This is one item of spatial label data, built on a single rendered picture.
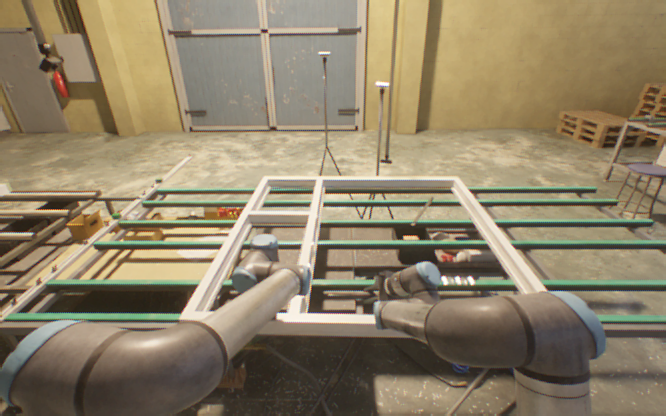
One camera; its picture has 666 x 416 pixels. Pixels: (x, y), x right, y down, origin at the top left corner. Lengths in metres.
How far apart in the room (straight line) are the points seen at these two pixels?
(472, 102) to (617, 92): 3.05
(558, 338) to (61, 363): 0.71
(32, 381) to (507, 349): 0.66
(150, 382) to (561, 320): 0.61
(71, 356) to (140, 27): 8.10
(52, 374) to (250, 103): 7.38
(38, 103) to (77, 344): 9.59
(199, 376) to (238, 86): 7.42
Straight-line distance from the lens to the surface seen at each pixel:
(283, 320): 1.34
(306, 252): 1.67
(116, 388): 0.53
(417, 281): 1.21
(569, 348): 0.68
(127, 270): 2.41
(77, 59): 9.00
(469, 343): 0.63
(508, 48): 8.25
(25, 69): 10.00
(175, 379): 0.53
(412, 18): 7.23
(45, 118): 10.11
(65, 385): 0.57
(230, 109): 7.93
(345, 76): 7.47
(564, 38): 8.75
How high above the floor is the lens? 1.90
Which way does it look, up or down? 27 degrees down
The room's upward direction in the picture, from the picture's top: 1 degrees counter-clockwise
